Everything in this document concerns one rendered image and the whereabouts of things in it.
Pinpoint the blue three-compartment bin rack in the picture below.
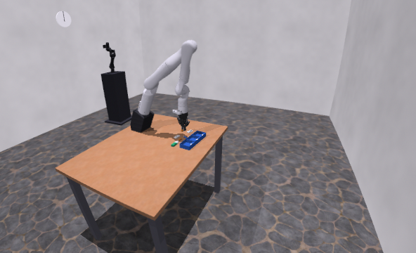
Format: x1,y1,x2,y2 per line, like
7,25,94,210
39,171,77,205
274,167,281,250
179,131,206,150

